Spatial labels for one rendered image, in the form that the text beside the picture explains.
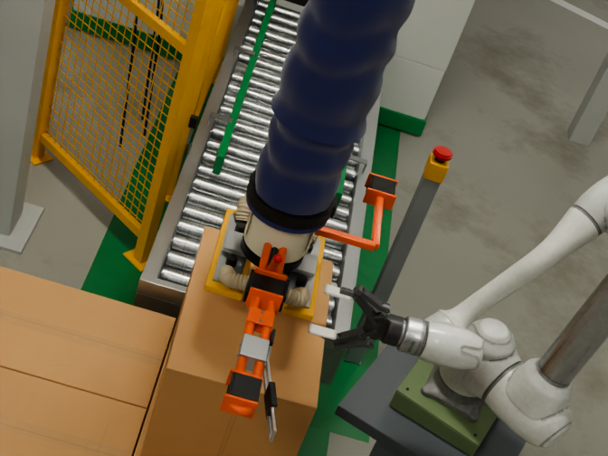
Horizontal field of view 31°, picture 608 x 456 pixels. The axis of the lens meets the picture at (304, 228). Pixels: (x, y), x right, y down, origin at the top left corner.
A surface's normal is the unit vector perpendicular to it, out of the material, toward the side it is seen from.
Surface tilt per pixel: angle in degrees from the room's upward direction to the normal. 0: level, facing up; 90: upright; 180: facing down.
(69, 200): 0
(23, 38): 90
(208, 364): 0
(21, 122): 90
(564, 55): 0
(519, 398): 78
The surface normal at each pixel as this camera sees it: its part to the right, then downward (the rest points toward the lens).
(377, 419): 0.27, -0.75
